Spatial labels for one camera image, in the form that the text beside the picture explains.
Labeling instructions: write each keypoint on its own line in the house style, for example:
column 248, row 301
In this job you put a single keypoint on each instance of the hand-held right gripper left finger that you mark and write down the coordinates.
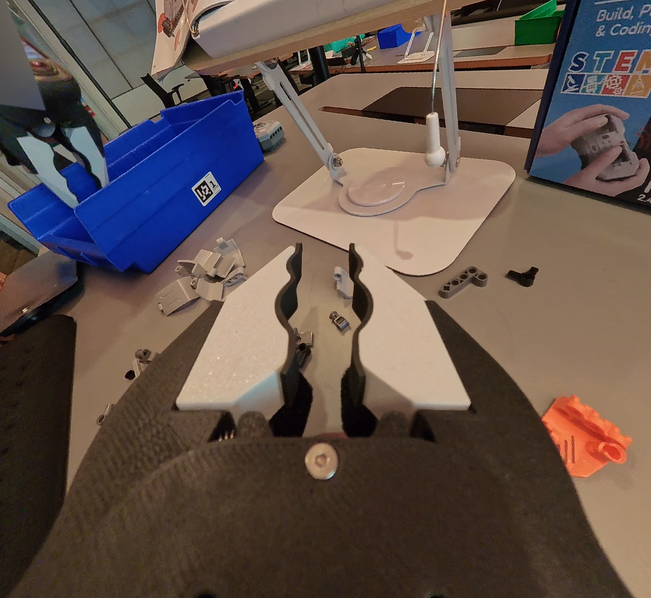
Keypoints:
column 239, row 349

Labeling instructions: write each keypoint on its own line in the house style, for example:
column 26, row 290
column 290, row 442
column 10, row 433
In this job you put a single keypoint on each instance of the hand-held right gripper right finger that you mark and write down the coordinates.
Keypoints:
column 412, row 354

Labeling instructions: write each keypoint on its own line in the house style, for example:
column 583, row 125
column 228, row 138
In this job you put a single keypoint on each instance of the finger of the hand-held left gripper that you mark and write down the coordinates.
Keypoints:
column 43, row 161
column 91, row 151

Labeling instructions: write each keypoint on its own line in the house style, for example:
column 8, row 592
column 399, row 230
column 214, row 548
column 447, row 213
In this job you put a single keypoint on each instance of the blue plastic storage bin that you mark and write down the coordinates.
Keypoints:
column 152, row 201

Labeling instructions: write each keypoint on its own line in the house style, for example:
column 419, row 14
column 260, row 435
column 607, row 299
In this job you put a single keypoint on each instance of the grey plate with screw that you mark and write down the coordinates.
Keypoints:
column 35, row 283

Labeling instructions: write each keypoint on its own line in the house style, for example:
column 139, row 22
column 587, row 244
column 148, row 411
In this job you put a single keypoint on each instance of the small grey pin connector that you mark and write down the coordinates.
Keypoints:
column 304, row 346

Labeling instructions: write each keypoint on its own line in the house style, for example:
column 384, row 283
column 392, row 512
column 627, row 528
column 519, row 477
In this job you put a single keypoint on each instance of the small dark grey connector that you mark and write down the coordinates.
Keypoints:
column 339, row 321

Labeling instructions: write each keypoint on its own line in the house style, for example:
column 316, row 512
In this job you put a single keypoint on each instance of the dark grey short beam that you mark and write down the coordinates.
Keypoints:
column 460, row 283

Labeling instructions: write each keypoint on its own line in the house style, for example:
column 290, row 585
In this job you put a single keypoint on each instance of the light grey angled panel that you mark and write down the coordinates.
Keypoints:
column 213, row 262

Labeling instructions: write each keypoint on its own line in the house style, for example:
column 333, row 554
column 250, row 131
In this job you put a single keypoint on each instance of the black office chair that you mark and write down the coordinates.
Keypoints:
column 160, row 92

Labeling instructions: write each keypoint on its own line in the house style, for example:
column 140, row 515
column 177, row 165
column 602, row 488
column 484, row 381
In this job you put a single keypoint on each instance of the small grey bushing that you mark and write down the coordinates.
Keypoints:
column 143, row 355

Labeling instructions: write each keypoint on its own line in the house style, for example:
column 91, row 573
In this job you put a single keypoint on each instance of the small light grey connector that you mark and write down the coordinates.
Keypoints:
column 343, row 283

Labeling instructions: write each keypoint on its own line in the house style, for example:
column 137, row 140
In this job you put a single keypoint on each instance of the black pin connector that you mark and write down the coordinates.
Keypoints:
column 521, row 275

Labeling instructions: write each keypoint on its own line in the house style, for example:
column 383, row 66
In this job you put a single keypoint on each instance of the white book stand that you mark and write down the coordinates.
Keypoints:
column 419, row 51
column 432, row 211

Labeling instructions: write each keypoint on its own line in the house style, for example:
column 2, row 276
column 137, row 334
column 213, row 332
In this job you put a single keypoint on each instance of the small grey pin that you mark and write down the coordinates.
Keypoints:
column 105, row 414

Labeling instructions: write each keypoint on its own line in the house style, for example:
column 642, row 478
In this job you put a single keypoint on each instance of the grey brick block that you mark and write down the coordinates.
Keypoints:
column 268, row 134

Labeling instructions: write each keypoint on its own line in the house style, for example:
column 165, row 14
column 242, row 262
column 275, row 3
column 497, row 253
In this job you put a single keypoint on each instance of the orange wedge plate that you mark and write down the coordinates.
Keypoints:
column 580, row 435

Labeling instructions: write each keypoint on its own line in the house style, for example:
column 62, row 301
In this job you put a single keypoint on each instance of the dark perforated chair armrest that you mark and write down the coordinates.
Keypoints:
column 30, row 430

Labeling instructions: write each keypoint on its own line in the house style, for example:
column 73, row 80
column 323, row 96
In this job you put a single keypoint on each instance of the small blue bin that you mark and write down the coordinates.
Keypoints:
column 392, row 36

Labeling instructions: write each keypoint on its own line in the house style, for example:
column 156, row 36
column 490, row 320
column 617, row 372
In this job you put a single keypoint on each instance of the dark blue toy kit box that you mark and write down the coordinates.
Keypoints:
column 600, row 74

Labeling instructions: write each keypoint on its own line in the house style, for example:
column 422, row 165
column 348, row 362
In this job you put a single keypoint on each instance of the green plastic bin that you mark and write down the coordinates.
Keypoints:
column 539, row 26

